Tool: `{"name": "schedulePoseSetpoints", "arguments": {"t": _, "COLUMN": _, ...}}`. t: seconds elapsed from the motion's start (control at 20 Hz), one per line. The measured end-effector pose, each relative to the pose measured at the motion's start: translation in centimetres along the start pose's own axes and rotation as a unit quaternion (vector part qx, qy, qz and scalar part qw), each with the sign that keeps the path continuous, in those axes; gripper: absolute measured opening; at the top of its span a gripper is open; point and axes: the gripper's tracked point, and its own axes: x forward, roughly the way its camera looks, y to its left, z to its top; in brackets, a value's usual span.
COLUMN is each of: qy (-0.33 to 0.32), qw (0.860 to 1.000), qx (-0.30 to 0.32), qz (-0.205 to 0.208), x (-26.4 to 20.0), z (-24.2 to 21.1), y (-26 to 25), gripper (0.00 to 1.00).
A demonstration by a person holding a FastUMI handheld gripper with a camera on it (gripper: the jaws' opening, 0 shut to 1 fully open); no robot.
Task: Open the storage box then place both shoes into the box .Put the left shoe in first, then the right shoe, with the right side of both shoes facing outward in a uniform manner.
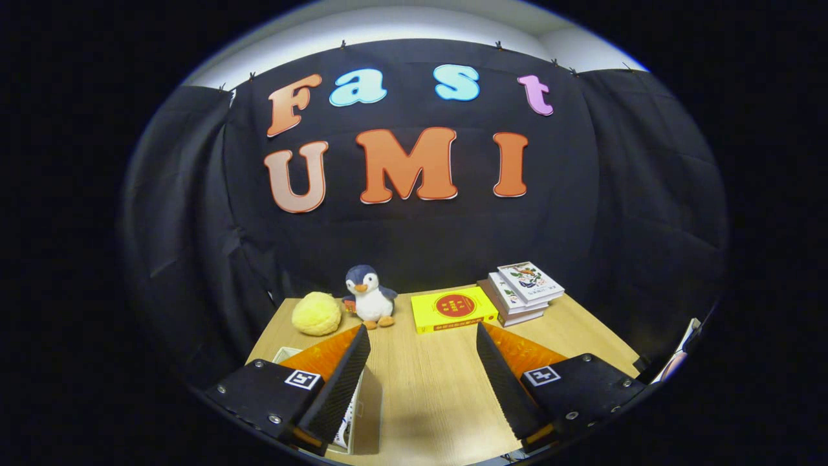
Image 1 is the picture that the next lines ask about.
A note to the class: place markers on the yellow plush bun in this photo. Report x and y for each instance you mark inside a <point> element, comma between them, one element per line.
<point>315,314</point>

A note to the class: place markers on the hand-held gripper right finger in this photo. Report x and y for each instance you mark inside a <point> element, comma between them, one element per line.
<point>508,388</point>

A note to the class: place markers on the penguin plush toy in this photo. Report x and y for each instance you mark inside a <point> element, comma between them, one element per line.
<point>372,301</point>

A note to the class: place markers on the brown fabric storage box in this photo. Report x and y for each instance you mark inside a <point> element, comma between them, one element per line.
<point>369,414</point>

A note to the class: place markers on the white canvas shoe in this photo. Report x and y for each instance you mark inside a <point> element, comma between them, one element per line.
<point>352,414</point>

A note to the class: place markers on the white illustrated book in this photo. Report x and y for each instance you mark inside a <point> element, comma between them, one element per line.
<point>501,291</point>
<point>527,278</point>

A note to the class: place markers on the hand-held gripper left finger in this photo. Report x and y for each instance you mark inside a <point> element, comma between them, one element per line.
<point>339,388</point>

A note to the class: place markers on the yellow book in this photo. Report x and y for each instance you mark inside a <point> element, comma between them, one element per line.
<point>453,307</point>

